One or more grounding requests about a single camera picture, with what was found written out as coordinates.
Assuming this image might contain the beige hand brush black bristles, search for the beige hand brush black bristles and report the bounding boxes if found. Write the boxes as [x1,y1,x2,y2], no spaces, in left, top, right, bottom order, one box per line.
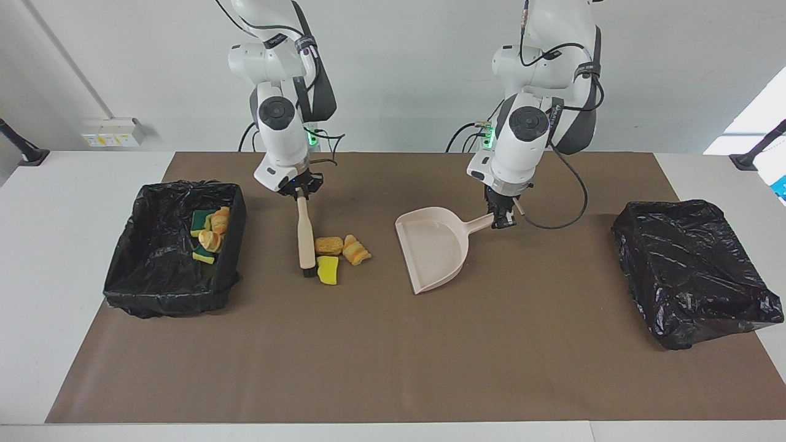
[297,196,318,278]

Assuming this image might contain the pale pink plastic dustpan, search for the pale pink plastic dustpan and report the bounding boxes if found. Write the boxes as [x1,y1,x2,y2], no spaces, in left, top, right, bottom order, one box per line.
[395,207,496,295]

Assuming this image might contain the striped croissant pastry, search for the striped croissant pastry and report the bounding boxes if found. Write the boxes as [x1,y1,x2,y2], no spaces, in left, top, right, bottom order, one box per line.
[342,234,373,266]

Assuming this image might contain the black bag lined bin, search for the black bag lined bin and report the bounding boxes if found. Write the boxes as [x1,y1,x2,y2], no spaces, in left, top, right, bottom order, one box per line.
[611,200,785,351]
[103,179,247,319]

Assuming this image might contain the brown paper table mat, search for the brown paper table mat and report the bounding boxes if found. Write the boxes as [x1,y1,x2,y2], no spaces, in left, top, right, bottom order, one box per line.
[45,152,786,424]

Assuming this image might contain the black clamp stand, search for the black clamp stand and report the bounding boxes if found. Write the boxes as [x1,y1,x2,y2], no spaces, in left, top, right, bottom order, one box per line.
[0,118,50,166]
[730,120,786,171]

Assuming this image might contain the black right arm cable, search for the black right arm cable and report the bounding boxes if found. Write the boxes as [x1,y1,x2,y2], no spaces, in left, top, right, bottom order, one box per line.
[215,0,346,168]

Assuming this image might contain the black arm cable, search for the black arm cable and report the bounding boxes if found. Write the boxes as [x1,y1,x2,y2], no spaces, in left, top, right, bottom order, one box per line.
[519,0,605,231]
[215,0,346,168]

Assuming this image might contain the black base cable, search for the black base cable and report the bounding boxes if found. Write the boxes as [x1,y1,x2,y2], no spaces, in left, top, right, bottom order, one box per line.
[238,118,262,152]
[445,101,505,153]

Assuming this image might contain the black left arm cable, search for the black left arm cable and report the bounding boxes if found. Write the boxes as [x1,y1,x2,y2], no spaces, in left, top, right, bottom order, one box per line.
[519,0,605,231]

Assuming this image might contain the white wall socket box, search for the white wall socket box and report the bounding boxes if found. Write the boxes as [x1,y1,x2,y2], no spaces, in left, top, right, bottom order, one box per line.
[81,118,146,148]

